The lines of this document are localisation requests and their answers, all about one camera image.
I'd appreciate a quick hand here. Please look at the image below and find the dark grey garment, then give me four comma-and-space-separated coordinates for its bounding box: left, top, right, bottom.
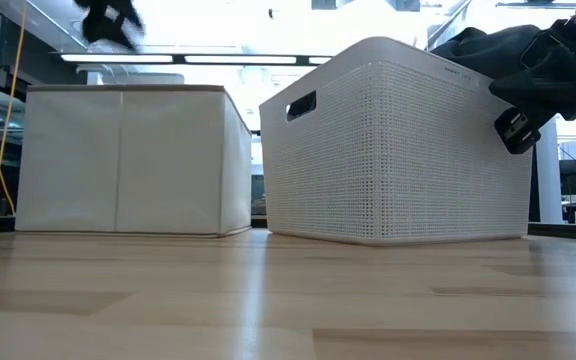
428, 23, 552, 82

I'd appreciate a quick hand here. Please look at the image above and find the beige fabric storage box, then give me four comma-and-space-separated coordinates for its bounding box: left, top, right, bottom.
14, 83, 254, 239

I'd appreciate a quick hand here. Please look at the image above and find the white perforated plastic basket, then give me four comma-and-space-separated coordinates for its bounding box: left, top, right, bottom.
258, 35, 535, 247

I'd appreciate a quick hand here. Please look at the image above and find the white pillar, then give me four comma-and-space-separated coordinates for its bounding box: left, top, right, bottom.
534, 117, 565, 225

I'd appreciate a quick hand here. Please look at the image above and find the long ceiling light strip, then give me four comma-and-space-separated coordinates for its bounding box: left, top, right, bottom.
59, 52, 335, 67

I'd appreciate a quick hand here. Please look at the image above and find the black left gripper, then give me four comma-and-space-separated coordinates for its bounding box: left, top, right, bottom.
71, 0, 147, 52

